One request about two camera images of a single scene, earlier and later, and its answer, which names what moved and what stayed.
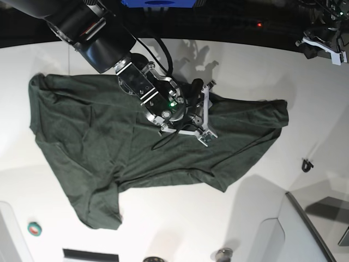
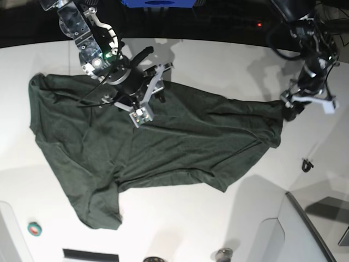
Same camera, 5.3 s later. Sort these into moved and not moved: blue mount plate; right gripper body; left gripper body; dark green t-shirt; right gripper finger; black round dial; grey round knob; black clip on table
Moved: left gripper body; right gripper finger; right gripper body
Not moved: black round dial; dark green t-shirt; grey round knob; blue mount plate; black clip on table
